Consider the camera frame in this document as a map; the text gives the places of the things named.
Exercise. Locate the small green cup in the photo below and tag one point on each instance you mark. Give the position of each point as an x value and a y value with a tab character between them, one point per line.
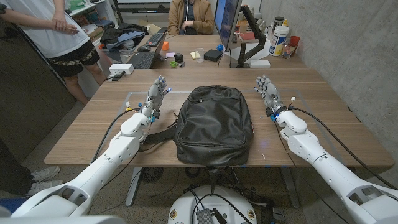
173	64

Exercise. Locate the dark brown partition panel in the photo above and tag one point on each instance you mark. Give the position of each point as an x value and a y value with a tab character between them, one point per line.
31	93

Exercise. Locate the grey table leg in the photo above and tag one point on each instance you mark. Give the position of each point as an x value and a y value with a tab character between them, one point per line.
289	186

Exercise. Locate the white labelled canister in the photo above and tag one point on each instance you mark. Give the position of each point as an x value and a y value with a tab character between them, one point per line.
278	40

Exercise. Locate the black laptop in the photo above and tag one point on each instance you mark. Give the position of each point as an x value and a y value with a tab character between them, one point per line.
143	59

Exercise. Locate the red cup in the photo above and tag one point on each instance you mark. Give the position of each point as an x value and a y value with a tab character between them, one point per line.
295	40

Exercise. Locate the person in tan jacket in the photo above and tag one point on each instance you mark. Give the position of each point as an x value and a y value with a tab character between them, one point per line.
202	17

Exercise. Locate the computer monitor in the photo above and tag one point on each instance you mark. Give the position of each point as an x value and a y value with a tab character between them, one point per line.
228	18

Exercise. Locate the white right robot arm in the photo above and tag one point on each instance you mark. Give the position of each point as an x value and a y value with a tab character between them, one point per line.
326	168

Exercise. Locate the black round fan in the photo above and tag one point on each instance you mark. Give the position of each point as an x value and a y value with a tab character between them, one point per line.
151	175

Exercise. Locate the yellow bottle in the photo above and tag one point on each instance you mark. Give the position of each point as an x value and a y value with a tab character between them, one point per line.
285	23

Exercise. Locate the white table leg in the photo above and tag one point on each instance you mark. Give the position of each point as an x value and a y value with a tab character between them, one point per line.
133	186

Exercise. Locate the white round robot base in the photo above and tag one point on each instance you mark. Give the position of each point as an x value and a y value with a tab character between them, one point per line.
183	208

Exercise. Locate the pale yellow pad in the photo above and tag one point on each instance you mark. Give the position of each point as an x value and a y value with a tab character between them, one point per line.
193	55

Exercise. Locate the black plug adapter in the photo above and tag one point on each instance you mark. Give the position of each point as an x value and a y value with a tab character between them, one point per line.
117	76

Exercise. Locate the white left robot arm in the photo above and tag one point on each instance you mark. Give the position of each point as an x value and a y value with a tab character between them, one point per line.
102	161

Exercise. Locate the flat black box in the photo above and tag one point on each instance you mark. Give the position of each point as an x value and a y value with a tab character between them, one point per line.
213	55

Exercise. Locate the black lidded jar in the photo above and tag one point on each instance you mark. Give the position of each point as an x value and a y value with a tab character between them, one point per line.
277	21

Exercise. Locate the black backpack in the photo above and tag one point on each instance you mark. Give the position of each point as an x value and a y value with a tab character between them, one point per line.
214	124

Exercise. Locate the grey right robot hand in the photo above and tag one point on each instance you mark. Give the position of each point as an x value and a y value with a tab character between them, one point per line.
271	93

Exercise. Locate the white power strip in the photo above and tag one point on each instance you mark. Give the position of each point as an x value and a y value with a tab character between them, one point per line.
121	68

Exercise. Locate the black computer mouse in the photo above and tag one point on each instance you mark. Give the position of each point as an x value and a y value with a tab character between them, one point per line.
143	48

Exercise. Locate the dark clothes pile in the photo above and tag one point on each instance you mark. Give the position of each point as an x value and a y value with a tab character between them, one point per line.
121	34

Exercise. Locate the white shelf unit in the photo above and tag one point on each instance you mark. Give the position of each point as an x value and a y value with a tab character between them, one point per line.
93	15

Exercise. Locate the white robot torso edge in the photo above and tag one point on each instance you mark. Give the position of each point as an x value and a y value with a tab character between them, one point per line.
62	220

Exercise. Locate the clear drinking glass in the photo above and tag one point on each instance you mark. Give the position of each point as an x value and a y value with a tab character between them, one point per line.
287	51

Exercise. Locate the flat white box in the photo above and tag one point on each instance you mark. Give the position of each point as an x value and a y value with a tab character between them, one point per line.
259	64

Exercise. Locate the blue ball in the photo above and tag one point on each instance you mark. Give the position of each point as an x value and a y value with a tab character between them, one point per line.
220	47

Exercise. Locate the red book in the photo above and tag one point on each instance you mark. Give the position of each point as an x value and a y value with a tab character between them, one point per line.
247	36

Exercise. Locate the small black device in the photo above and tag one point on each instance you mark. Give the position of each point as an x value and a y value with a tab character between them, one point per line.
178	57

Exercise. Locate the pink sticky note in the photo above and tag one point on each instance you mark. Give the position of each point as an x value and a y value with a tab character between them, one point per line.
170	54

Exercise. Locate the black keyboard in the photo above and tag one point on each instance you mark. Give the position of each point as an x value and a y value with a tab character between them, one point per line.
155	39

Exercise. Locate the orange cube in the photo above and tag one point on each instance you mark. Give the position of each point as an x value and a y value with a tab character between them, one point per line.
165	46

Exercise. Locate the tan cardboard box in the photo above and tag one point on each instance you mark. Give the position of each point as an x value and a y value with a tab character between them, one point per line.
154	28

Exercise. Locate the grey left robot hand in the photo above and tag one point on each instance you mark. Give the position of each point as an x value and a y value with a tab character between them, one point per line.
154	95

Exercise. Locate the person in dark trousers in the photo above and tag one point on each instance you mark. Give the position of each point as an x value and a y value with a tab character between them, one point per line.
12	174

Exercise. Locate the metal module with grille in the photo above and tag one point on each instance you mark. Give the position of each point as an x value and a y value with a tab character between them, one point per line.
205	216

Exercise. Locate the clear plastic cup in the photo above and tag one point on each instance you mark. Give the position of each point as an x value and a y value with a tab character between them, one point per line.
200	56

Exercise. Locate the person in white shirt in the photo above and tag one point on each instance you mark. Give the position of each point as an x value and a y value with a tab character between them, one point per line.
56	37

